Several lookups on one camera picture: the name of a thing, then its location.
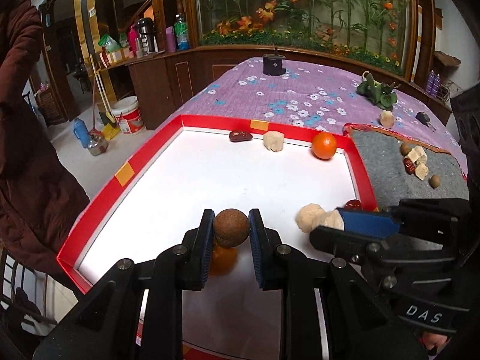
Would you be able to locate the metal kettle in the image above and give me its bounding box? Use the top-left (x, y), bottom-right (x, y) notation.
top-left (87, 131), bottom-right (109, 157)

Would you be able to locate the white paint bucket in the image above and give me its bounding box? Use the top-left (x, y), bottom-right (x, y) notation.
top-left (110, 95), bottom-right (145, 135)

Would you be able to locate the black metal chair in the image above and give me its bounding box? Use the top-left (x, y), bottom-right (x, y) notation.
top-left (0, 247), bottom-right (57, 346)

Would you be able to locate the black cylindrical holder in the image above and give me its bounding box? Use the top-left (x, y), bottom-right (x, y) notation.
top-left (262, 48), bottom-right (286, 76)

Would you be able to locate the steel thermos flask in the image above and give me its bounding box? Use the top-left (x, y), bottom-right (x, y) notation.
top-left (137, 17), bottom-right (157, 54)

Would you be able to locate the person's right hand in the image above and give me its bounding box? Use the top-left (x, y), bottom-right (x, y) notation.
top-left (420, 330), bottom-right (451, 355)

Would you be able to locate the green snack bag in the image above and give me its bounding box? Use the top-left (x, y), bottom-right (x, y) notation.
top-left (98, 34), bottom-right (121, 54)

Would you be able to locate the green label plastic bottle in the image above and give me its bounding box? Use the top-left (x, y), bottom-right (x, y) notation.
top-left (175, 14), bottom-right (191, 50)

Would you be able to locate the red rimmed white tray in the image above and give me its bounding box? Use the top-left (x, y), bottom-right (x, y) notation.
top-left (56, 114), bottom-right (380, 360)

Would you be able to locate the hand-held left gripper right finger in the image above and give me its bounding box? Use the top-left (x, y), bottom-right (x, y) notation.
top-left (248, 208), bottom-right (428, 360)

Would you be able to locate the grey felt mat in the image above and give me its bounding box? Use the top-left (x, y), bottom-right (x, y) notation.
top-left (343, 123), bottom-right (469, 211)

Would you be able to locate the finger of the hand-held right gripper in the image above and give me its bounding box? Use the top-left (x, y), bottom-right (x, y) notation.
top-left (309, 226), bottom-right (454, 289)
top-left (336, 199), bottom-right (471, 246)

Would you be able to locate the brown round fruit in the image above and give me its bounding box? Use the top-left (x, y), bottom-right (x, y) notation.
top-left (213, 208), bottom-right (251, 249)

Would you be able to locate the cream puffed snack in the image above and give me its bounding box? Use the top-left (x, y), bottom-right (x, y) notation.
top-left (262, 131), bottom-right (286, 153)
top-left (295, 203), bottom-right (325, 233)
top-left (317, 211), bottom-right (345, 231)

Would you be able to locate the black car key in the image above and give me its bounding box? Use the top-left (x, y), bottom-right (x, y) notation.
top-left (415, 111), bottom-right (437, 132)

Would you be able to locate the orange tangerine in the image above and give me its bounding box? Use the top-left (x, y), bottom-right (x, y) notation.
top-left (311, 131), bottom-right (338, 160)

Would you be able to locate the purple floral tablecloth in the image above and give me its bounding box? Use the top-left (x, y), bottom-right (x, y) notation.
top-left (176, 57), bottom-right (469, 181)

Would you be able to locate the wicker basket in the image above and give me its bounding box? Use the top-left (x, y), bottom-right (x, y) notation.
top-left (35, 86), bottom-right (64, 124)

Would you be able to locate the gold door frame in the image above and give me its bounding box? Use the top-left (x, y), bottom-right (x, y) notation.
top-left (73, 0), bottom-right (113, 68)

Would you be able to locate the blue plastic bottle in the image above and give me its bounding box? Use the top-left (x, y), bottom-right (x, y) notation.
top-left (73, 117), bottom-right (91, 149)

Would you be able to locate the brown wooden cabinet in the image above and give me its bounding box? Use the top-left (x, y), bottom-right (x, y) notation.
top-left (125, 45), bottom-right (452, 132)

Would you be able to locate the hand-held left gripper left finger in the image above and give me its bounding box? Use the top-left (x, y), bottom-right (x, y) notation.
top-left (32, 209), bottom-right (216, 360)

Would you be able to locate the yellow broom and dustpan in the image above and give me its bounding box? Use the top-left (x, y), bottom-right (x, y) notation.
top-left (90, 54), bottom-right (122, 141)

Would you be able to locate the brown wall shelf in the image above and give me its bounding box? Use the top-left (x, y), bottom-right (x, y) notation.
top-left (434, 50), bottom-right (461, 69)

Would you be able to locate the cardboard box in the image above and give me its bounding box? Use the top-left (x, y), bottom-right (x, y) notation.
top-left (100, 47), bottom-right (132, 65)

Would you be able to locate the artificial plant glass display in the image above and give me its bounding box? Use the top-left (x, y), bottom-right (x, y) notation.
top-left (193, 0), bottom-right (417, 76)

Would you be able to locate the wire basket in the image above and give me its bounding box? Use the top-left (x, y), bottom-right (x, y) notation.
top-left (439, 80), bottom-right (456, 102)

